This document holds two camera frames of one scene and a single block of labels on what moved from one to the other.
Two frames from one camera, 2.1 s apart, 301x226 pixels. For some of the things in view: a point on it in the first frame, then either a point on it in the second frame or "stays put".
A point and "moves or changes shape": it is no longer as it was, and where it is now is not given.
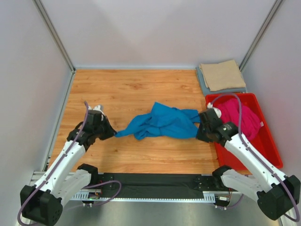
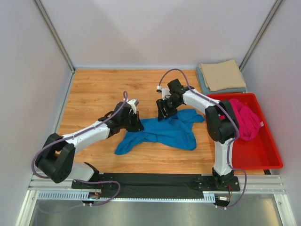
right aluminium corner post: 260,34 stays put
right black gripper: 204,127 to 165,108
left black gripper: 105,127 to 132,119
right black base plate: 207,183 stays put
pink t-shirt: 251,122 stays put
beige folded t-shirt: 223,75 stays put
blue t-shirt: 163,121 moves or changes shape
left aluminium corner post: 53,32 stays put
